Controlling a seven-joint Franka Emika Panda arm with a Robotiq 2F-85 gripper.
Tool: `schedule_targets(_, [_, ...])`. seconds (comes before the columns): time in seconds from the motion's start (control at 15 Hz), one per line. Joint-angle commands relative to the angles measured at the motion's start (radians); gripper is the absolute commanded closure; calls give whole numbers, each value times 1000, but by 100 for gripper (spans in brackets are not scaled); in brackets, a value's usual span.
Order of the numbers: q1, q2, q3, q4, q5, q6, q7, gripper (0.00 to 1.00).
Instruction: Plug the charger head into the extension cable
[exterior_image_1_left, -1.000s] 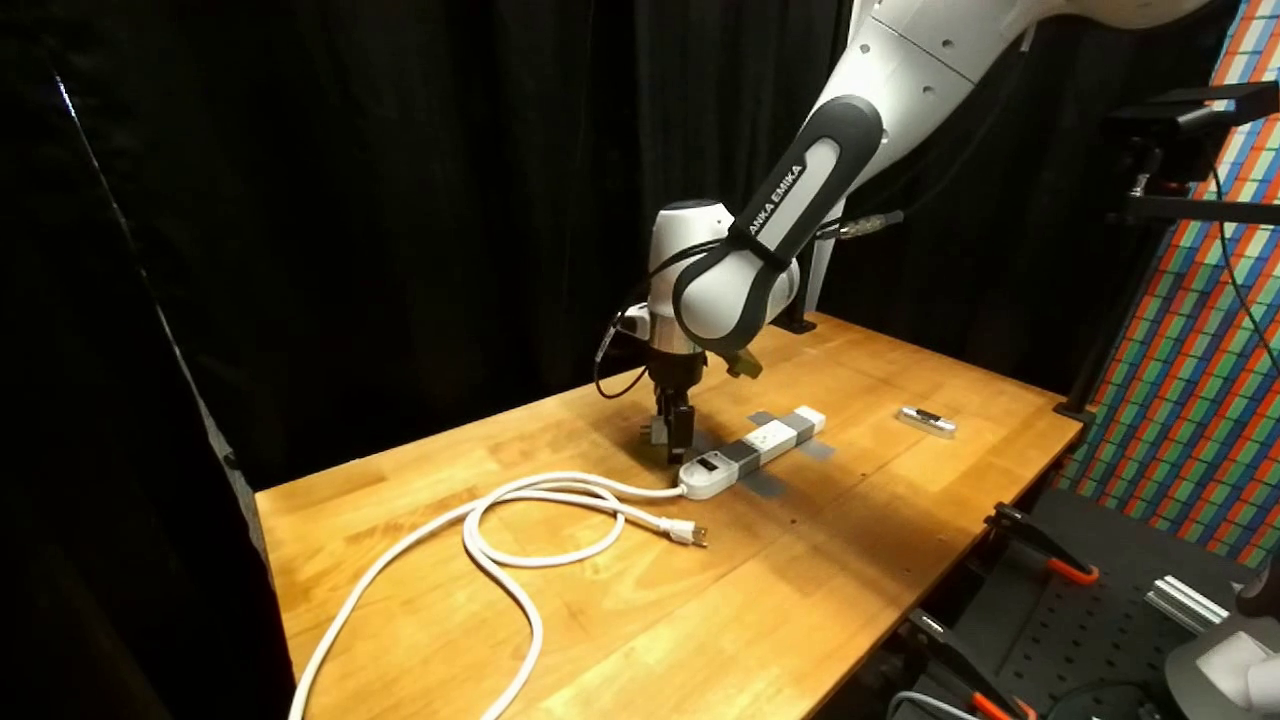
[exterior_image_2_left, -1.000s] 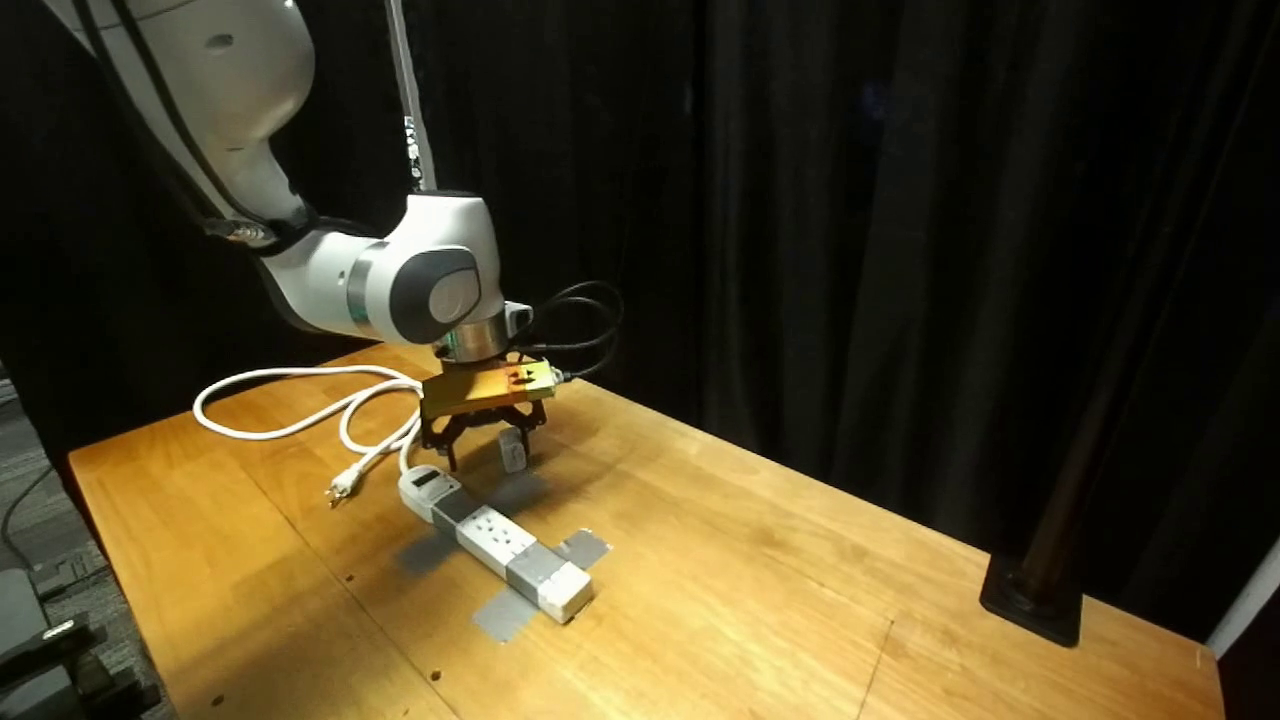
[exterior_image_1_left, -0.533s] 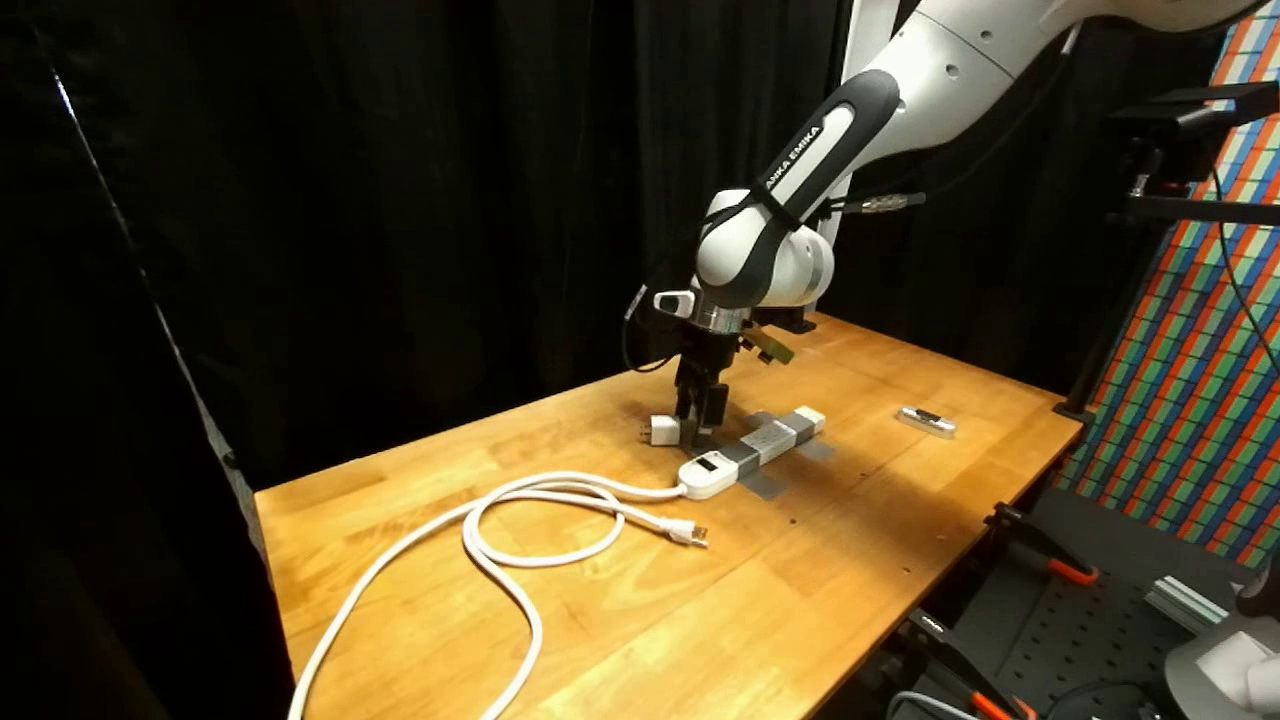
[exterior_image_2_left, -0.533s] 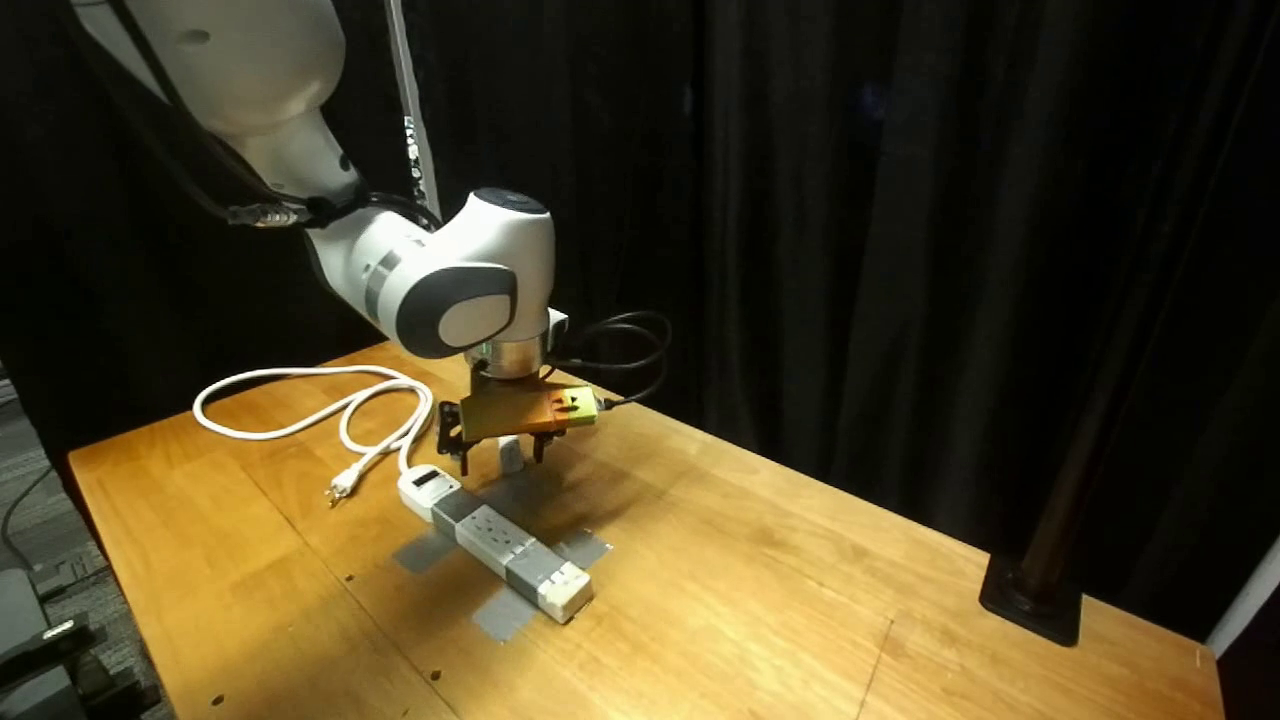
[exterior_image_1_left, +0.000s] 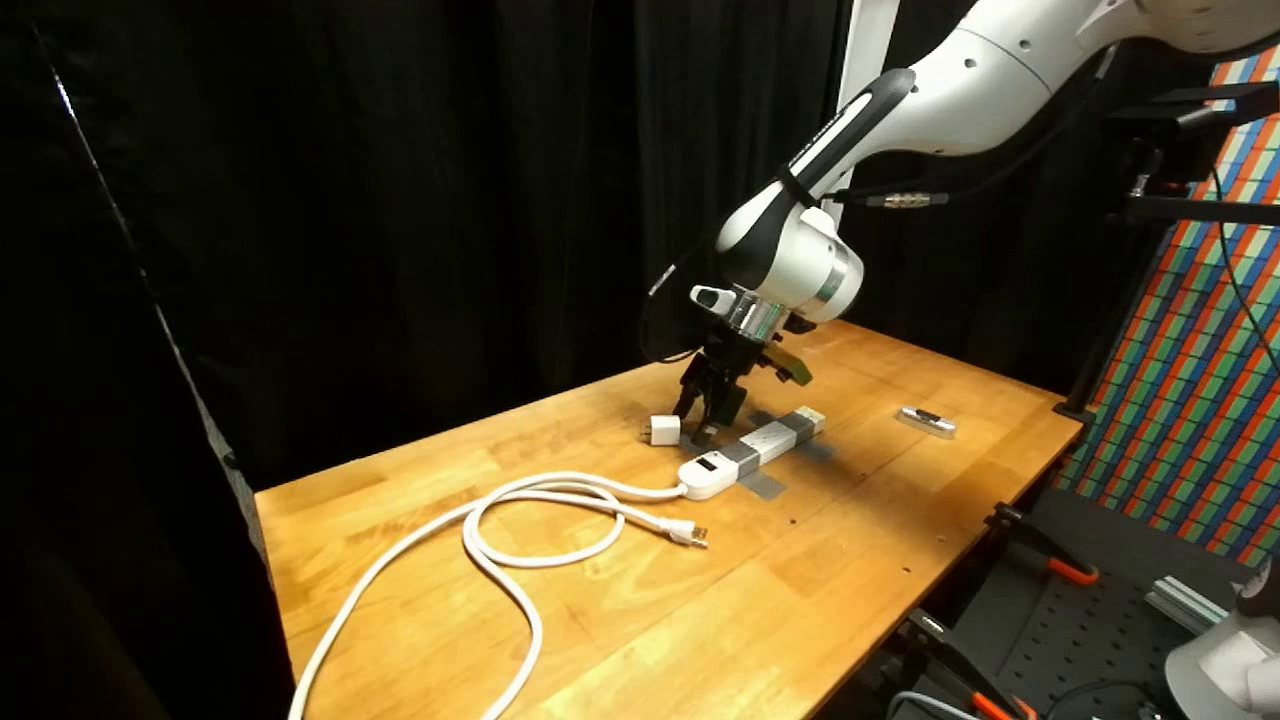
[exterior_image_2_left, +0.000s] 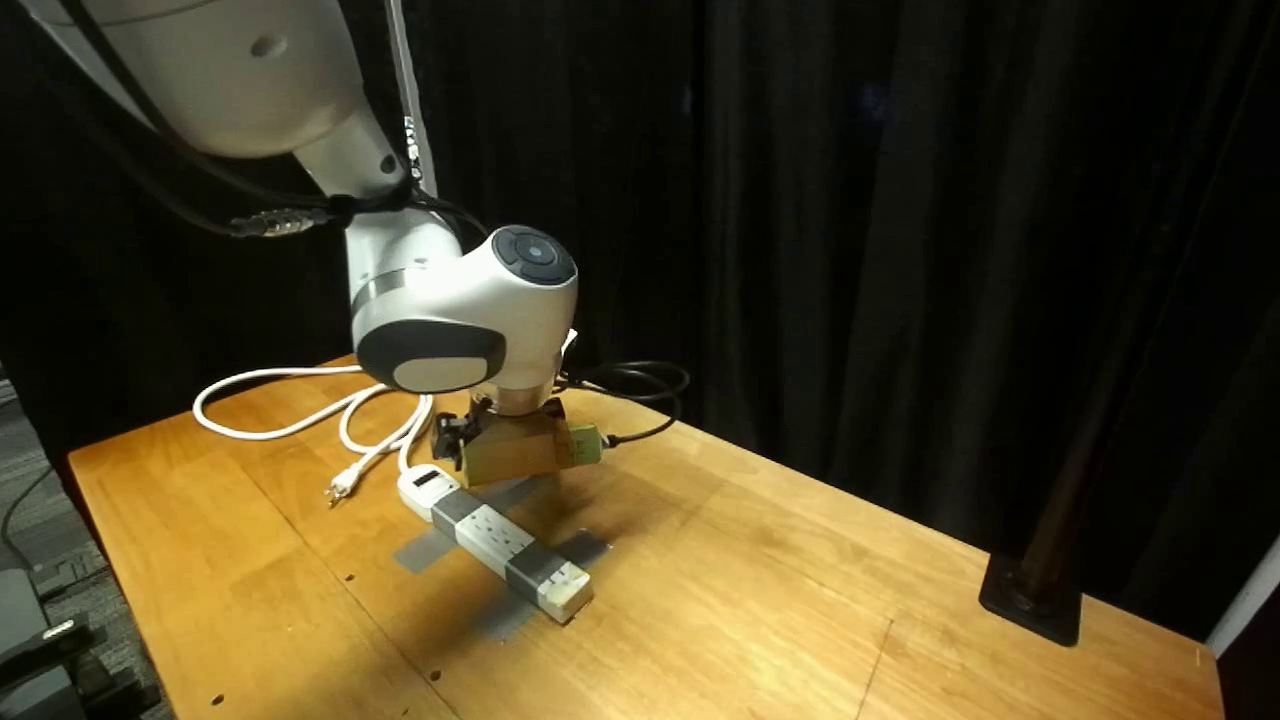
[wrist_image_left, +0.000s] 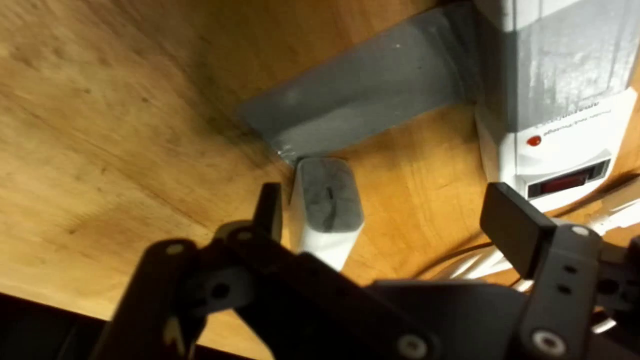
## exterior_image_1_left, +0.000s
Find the black curtain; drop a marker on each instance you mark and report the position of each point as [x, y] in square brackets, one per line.
[403, 200]

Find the white power strip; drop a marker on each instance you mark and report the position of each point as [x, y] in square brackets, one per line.
[712, 473]

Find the grey duct tape strip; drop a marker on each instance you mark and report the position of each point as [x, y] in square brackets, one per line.
[801, 424]
[758, 464]

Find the grey perforated side table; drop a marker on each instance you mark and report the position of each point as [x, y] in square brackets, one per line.
[1065, 641]

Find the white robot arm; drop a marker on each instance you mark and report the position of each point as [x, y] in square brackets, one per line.
[814, 266]

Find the colourful checkered board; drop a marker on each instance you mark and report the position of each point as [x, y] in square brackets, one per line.
[1184, 375]

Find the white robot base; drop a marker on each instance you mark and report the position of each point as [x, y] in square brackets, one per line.
[1232, 665]

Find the white charger head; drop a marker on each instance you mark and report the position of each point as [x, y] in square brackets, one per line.
[665, 429]

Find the black camera stand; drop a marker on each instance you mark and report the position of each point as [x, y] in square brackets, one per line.
[1184, 147]

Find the small silver black object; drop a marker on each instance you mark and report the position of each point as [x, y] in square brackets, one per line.
[930, 423]

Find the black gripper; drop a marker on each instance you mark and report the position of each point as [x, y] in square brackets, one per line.
[730, 361]

